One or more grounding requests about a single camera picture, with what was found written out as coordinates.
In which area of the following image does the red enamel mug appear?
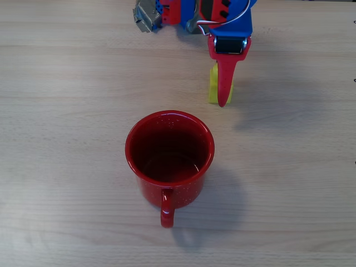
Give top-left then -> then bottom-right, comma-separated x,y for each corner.
124,110 -> 216,229

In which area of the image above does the red white servo cable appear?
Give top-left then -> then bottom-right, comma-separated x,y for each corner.
196,0 -> 251,37

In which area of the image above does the yellow toy block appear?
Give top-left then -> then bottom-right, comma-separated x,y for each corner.
208,63 -> 234,105

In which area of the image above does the grey metal table clamp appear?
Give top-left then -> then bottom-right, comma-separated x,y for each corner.
132,0 -> 164,34

